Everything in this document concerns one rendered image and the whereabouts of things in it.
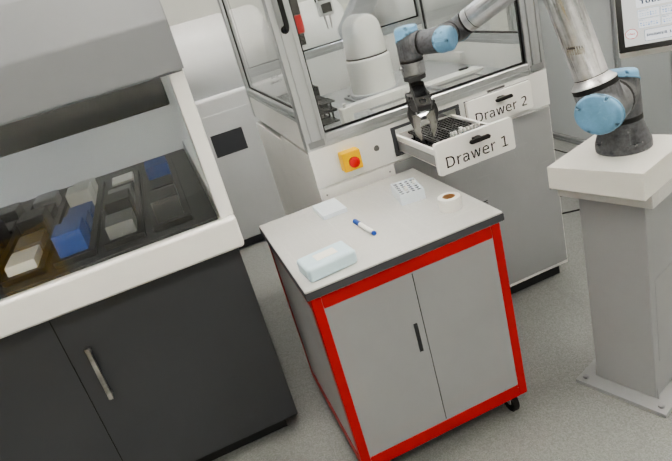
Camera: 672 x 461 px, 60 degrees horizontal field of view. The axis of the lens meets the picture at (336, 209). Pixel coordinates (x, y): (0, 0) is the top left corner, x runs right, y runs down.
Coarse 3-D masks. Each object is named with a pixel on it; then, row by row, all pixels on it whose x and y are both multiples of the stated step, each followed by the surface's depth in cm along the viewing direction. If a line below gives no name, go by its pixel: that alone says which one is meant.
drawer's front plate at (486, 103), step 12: (516, 84) 226; (528, 84) 227; (492, 96) 223; (516, 96) 227; (528, 96) 228; (468, 108) 221; (480, 108) 223; (492, 108) 225; (504, 108) 226; (516, 108) 228; (528, 108) 230; (492, 120) 226
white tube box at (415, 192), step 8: (392, 184) 200; (400, 184) 198; (408, 184) 196; (416, 184) 194; (392, 192) 200; (400, 192) 192; (408, 192) 191; (416, 192) 189; (424, 192) 189; (400, 200) 189; (408, 200) 190; (416, 200) 190
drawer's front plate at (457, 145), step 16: (480, 128) 188; (496, 128) 190; (512, 128) 192; (448, 144) 186; (464, 144) 188; (480, 144) 190; (496, 144) 192; (512, 144) 194; (448, 160) 188; (480, 160) 192
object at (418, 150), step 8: (464, 120) 215; (472, 120) 210; (400, 136) 214; (408, 136) 220; (400, 144) 215; (408, 144) 209; (416, 144) 202; (424, 144) 199; (408, 152) 211; (416, 152) 204; (424, 152) 198; (432, 152) 192; (424, 160) 200; (432, 160) 194
